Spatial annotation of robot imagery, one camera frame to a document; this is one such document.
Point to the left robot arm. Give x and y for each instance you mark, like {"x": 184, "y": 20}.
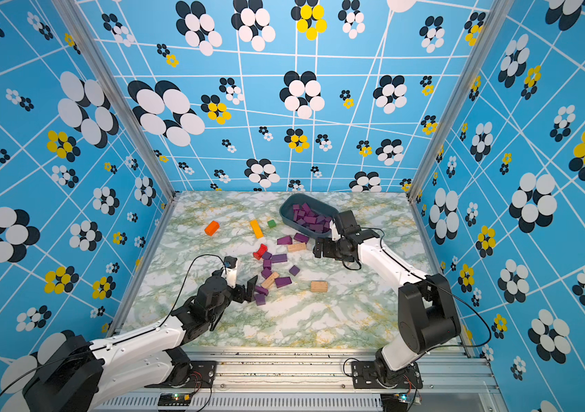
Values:
{"x": 79, "y": 375}

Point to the red arch brick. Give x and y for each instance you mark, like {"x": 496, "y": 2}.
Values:
{"x": 260, "y": 252}

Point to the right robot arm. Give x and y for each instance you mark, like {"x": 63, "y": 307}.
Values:
{"x": 426, "y": 317}

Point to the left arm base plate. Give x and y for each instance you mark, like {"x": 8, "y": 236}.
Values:
{"x": 194, "y": 375}

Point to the yellow long brick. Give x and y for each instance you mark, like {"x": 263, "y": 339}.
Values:
{"x": 256, "y": 228}

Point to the dark teal storage bin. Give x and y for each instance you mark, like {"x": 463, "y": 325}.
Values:
{"x": 293, "y": 217}

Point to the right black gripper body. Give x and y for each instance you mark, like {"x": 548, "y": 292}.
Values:
{"x": 332, "y": 249}

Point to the natural wood slanted brick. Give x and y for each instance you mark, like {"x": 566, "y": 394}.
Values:
{"x": 270, "y": 281}

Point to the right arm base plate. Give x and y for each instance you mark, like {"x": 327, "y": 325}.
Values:
{"x": 377, "y": 376}

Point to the orange brick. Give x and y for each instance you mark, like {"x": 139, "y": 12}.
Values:
{"x": 212, "y": 228}

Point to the purple tall triangle brick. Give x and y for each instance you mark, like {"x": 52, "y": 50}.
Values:
{"x": 286, "y": 240}

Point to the aluminium front rail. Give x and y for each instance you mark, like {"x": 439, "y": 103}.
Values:
{"x": 301, "y": 379}

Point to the natural wood large brick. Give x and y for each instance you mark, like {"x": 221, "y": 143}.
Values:
{"x": 319, "y": 287}

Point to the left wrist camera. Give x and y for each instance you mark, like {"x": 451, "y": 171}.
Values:
{"x": 231, "y": 271}

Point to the purple long brick centre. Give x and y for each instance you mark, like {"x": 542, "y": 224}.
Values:
{"x": 281, "y": 282}

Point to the natural wood printed brick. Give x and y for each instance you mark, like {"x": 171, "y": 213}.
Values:
{"x": 299, "y": 247}

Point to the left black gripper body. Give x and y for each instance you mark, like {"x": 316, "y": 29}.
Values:
{"x": 240, "y": 294}

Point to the purple brick beside bin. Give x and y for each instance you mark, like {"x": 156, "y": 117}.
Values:
{"x": 301, "y": 238}

